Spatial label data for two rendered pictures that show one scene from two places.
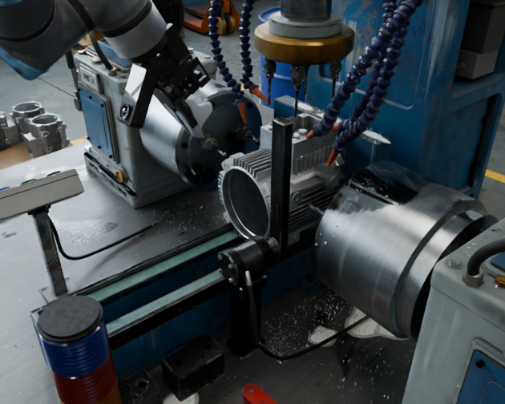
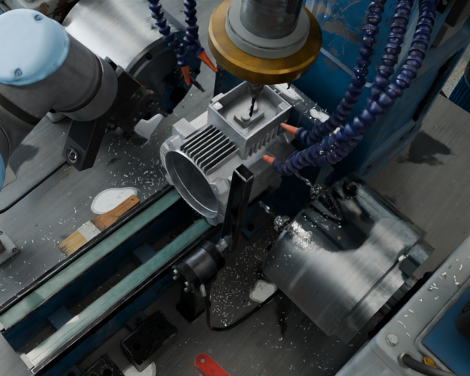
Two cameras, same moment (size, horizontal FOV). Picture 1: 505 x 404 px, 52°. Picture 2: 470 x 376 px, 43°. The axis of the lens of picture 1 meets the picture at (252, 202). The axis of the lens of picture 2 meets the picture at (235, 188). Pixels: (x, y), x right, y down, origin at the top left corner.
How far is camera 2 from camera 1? 0.51 m
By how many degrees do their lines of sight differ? 28
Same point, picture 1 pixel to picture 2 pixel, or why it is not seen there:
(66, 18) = (16, 133)
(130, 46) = (80, 116)
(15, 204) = not seen: outside the picture
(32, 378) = not seen: outside the picture
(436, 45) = (407, 45)
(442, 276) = (380, 350)
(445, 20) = not seen: hidden behind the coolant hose
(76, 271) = (7, 219)
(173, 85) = (124, 124)
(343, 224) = (296, 257)
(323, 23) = (290, 41)
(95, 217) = not seen: hidden behind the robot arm
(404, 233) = (352, 283)
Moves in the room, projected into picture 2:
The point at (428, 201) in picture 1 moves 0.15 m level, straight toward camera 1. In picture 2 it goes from (377, 250) to (360, 339)
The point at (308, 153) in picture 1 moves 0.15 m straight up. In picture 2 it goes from (259, 139) to (272, 85)
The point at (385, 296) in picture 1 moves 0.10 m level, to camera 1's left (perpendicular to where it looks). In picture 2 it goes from (328, 324) to (269, 328)
